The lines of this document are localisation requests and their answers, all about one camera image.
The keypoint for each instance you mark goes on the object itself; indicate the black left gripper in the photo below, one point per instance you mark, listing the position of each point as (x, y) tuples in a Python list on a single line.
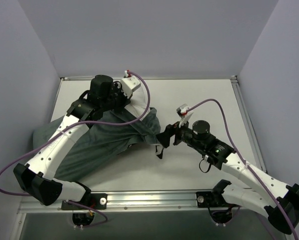
[(120, 99)]

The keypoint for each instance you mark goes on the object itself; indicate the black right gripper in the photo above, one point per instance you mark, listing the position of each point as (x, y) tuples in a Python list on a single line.
[(177, 135)]

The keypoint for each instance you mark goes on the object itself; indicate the white pillow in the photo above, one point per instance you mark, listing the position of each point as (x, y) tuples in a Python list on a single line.
[(138, 104)]

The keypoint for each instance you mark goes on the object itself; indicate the dark green pillowcase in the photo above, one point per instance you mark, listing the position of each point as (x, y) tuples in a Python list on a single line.
[(102, 143)]

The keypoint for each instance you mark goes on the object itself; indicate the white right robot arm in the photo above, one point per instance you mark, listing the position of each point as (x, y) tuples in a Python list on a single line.
[(267, 196)]

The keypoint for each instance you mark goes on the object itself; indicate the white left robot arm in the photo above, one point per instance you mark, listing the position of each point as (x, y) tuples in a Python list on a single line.
[(37, 176)]

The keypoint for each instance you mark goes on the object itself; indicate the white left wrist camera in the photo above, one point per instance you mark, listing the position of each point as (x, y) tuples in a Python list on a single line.
[(130, 85)]

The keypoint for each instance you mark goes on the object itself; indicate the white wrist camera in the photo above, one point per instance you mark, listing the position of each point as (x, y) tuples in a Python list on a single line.
[(130, 85), (184, 114)]

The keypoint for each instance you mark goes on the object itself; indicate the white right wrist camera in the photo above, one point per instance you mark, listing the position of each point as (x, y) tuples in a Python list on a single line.
[(184, 114)]

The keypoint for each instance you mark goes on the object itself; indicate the aluminium front frame rail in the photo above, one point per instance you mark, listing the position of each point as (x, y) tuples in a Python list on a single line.
[(181, 200)]

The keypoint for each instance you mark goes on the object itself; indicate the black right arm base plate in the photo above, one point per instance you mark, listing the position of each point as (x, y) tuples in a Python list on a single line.
[(208, 199)]

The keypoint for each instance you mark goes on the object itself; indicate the aluminium right side rail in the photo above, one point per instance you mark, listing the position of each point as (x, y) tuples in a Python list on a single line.
[(255, 148)]

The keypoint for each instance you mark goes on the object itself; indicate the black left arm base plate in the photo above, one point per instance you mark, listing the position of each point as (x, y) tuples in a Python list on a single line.
[(97, 201)]

